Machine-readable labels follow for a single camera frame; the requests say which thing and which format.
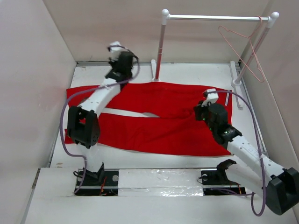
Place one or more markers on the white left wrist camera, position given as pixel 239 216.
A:
pixel 115 49

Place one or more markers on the pink wire hanger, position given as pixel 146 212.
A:
pixel 250 51

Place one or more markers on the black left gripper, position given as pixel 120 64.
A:
pixel 112 63

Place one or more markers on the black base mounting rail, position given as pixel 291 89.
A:
pixel 105 183

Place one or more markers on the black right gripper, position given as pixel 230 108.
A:
pixel 198 109

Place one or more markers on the red trousers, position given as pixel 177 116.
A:
pixel 165 124

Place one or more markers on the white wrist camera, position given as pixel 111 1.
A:
pixel 211 97
pixel 115 49

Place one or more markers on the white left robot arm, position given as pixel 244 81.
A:
pixel 82 125

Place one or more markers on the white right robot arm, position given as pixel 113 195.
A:
pixel 276 185

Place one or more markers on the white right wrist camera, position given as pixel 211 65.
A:
pixel 211 97

